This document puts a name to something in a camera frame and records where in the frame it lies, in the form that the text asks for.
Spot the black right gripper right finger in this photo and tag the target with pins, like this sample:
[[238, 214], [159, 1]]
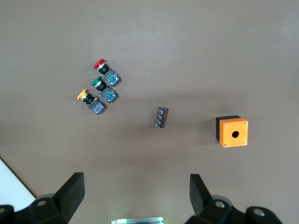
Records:
[[201, 200]]

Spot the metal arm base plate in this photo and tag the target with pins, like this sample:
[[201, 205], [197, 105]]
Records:
[[137, 220]]

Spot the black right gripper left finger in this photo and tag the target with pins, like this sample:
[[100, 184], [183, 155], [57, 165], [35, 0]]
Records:
[[67, 198]]

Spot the yellow mushroom push button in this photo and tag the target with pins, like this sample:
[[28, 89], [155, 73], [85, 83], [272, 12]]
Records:
[[93, 105]]

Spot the dark cylindrical capacitor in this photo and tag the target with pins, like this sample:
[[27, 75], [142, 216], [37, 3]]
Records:
[[161, 117]]

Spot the red mushroom push button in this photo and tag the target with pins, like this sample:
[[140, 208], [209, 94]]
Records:
[[109, 75]]

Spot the green mushroom push button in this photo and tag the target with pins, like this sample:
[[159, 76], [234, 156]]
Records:
[[105, 92]]

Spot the orange black button enclosure box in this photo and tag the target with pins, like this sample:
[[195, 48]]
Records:
[[234, 134]]

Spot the white drawer cabinet shell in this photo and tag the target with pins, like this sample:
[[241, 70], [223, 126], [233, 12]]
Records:
[[11, 184]]

